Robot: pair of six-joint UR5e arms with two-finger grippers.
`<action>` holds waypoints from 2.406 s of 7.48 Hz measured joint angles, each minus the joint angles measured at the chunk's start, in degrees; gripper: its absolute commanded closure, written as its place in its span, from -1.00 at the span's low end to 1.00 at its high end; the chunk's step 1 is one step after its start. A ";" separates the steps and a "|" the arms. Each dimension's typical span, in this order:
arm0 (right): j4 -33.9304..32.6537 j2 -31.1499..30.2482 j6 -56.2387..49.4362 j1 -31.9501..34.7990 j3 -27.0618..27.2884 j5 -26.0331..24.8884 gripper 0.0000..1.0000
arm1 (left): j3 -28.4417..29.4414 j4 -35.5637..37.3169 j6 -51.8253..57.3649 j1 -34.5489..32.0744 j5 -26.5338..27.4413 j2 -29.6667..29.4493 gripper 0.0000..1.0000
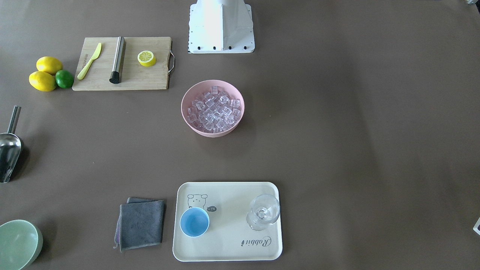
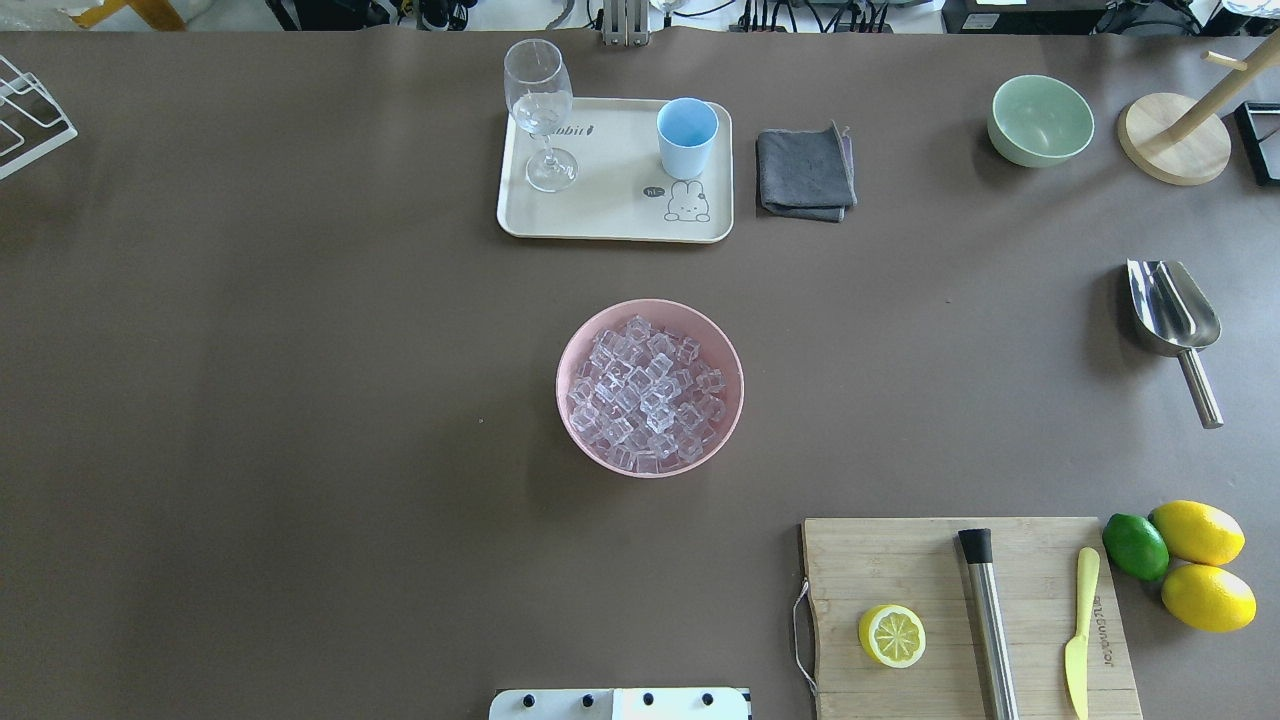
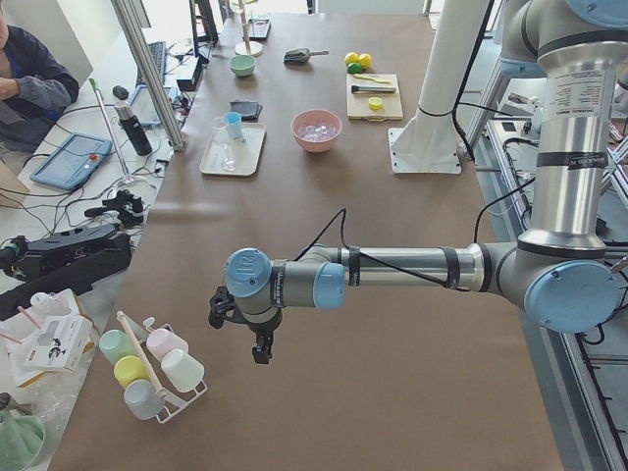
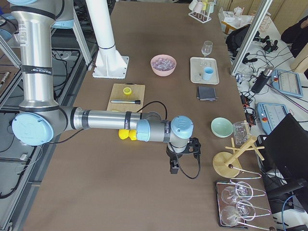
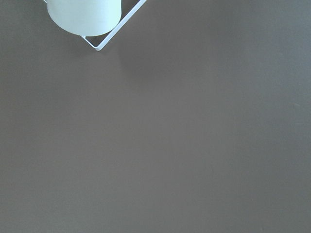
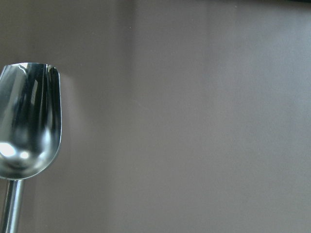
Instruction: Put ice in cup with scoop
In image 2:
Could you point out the bamboo cutting board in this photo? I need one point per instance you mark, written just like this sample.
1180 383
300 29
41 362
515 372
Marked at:
854 564

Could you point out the yellow plastic knife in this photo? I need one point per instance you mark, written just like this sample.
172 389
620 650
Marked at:
1076 650

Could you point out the upper yellow lemon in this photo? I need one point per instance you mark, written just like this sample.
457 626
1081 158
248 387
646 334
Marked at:
1197 532

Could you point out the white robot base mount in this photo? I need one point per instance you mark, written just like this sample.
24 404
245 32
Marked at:
623 703

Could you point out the lower yellow lemon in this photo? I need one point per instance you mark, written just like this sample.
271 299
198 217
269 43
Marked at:
1208 598

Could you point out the clear wine glass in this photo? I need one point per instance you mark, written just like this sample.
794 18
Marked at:
539 98

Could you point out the light blue cup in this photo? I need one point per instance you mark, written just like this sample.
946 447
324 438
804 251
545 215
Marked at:
686 130

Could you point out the steel muddler black tip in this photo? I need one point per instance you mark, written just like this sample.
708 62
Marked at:
978 554

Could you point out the pink bowl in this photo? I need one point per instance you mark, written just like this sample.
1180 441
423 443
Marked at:
650 470

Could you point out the green lime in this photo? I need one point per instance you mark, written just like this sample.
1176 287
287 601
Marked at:
1135 546

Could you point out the green bowl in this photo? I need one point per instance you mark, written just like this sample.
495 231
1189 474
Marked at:
1038 121

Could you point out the half lemon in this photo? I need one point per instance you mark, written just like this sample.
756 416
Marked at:
892 635

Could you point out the grey folded cloth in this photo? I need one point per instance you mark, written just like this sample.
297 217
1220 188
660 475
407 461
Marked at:
806 174

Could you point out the white wire cup rack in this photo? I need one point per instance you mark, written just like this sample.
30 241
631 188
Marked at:
32 120

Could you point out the clear ice cubes pile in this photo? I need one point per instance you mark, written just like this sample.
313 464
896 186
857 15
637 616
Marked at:
645 395

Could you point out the wooden mug tree stand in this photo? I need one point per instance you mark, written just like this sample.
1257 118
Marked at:
1181 140

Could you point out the cream rabbit tray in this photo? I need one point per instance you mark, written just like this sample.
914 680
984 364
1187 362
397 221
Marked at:
622 192

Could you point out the black tray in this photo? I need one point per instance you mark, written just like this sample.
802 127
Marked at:
1258 126

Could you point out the yellow lemon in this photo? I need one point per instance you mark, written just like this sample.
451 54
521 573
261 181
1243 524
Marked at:
1208 598
1197 532

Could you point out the metal ice scoop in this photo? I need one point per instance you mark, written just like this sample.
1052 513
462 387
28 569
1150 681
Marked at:
1175 319

